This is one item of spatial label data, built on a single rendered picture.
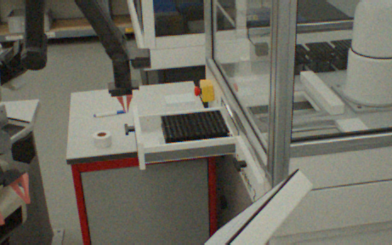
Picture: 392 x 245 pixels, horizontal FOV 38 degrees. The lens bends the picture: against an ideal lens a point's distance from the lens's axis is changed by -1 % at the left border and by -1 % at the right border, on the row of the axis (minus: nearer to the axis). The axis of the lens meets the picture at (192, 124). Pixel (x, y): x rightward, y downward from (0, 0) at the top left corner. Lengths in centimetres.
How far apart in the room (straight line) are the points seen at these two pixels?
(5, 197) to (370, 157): 113
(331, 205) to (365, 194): 10
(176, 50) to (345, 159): 138
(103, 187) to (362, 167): 106
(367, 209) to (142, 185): 94
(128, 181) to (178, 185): 20
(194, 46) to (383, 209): 139
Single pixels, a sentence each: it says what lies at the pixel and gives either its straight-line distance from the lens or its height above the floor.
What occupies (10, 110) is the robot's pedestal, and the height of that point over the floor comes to 76.
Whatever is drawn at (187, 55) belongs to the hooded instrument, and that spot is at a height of 86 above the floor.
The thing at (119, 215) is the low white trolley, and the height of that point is 46.
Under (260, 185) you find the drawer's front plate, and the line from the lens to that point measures 163.
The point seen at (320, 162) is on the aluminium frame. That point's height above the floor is 102.
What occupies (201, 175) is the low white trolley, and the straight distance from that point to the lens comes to 226.
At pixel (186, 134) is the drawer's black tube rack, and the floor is 90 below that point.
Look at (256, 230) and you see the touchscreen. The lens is 102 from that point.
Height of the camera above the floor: 181
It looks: 27 degrees down
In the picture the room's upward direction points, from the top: 2 degrees counter-clockwise
